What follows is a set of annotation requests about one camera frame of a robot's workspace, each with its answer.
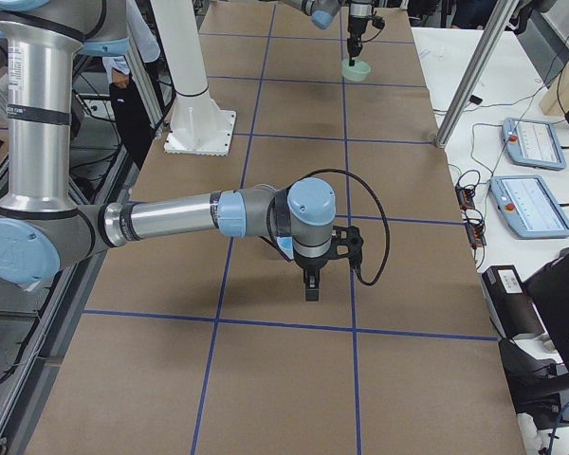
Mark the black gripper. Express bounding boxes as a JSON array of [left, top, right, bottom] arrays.
[[348, 16, 364, 67], [298, 257, 326, 301]]

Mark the mint green ceramic bowl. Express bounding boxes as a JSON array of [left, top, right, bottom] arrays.
[[341, 58, 372, 82]]

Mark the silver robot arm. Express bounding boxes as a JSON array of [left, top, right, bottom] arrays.
[[284, 0, 385, 67], [0, 1, 337, 300]]

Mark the small black square device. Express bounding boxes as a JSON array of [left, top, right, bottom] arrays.
[[469, 95, 483, 105]]

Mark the black orange usb hub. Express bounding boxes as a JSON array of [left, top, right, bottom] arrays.
[[455, 186, 475, 210]]

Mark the far teach pendant tablet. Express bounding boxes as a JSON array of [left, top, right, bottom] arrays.
[[502, 118, 566, 171]]

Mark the teach pendant tablet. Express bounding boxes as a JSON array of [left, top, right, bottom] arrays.
[[502, 118, 566, 171], [489, 175, 569, 240]]

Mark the black box with label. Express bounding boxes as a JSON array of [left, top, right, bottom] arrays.
[[481, 265, 544, 340]]

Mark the person in white shirt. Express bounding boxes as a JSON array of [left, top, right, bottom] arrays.
[[102, 1, 165, 170]]

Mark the near teach pendant tablet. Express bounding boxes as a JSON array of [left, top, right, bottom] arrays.
[[489, 175, 569, 240]]

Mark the black monitor stand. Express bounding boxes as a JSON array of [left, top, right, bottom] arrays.
[[499, 251, 569, 429]]

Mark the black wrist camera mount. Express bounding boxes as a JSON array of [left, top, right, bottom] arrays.
[[370, 14, 385, 30], [329, 226, 363, 272]]

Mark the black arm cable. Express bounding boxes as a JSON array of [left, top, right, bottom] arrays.
[[295, 169, 392, 287]]

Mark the aluminium frame post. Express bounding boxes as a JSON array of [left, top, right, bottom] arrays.
[[434, 0, 518, 149]]

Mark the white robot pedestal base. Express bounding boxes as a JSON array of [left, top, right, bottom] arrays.
[[154, 1, 236, 156]]

